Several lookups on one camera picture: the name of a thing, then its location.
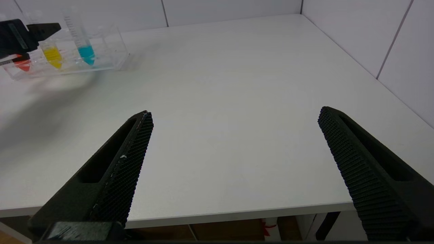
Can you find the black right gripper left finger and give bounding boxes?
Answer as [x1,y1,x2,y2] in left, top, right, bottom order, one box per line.
[29,110,154,242]

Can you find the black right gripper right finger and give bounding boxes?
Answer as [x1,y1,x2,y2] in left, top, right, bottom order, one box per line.
[318,106,434,242]

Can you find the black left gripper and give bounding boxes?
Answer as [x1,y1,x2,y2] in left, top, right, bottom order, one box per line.
[0,19,62,65]

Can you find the test tube with yellow pigment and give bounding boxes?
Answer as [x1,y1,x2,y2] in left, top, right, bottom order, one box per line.
[24,12,64,70]

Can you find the test tube with blue pigment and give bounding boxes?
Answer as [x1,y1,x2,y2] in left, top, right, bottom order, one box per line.
[63,8,96,67]

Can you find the test tube with red pigment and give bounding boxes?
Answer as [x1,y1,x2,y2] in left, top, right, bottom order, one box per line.
[14,56,32,73]

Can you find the clear acrylic test tube rack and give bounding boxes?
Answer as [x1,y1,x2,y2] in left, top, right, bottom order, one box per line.
[2,23,130,81]

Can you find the black table leg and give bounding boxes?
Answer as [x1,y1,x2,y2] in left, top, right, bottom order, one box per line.
[315,211,341,241]

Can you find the red and white object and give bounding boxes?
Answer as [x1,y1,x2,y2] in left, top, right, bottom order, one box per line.
[260,218,279,242]

